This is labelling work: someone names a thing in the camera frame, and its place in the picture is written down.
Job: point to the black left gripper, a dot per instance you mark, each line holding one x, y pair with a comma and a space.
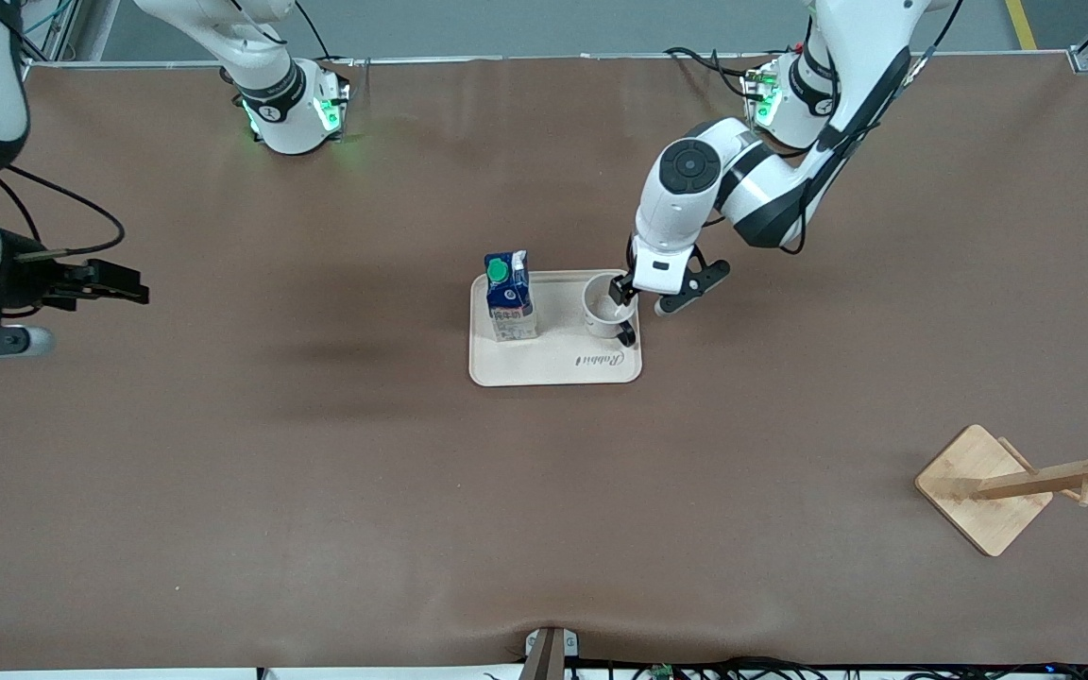
621, 286

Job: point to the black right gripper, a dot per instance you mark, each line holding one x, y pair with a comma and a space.
23, 280

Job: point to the blue milk carton green cap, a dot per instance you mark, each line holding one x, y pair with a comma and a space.
511, 302

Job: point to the wooden cup rack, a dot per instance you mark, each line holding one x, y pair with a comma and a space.
978, 510

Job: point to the white tray with Rabbit print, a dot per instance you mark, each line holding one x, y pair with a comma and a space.
558, 364

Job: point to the metal table clamp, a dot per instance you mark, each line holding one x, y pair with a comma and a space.
549, 652

